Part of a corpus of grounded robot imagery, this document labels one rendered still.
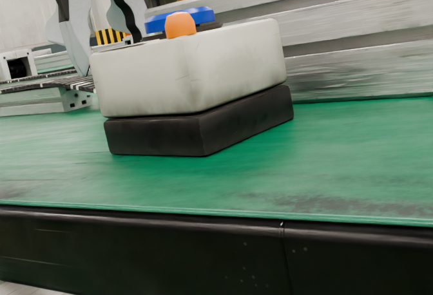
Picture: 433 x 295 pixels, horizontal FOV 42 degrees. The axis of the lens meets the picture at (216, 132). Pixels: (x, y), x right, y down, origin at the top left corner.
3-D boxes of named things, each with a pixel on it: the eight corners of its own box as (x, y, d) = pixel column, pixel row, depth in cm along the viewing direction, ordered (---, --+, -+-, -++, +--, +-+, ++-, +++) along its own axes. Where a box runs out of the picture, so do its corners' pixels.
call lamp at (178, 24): (160, 40, 28) (155, 15, 27) (182, 35, 29) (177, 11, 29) (181, 35, 27) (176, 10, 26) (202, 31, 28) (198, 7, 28)
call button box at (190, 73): (108, 155, 33) (83, 49, 32) (216, 115, 40) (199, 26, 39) (206, 158, 27) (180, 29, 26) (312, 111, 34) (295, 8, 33)
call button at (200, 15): (135, 55, 32) (127, 20, 32) (184, 44, 35) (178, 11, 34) (184, 47, 29) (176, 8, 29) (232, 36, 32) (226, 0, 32)
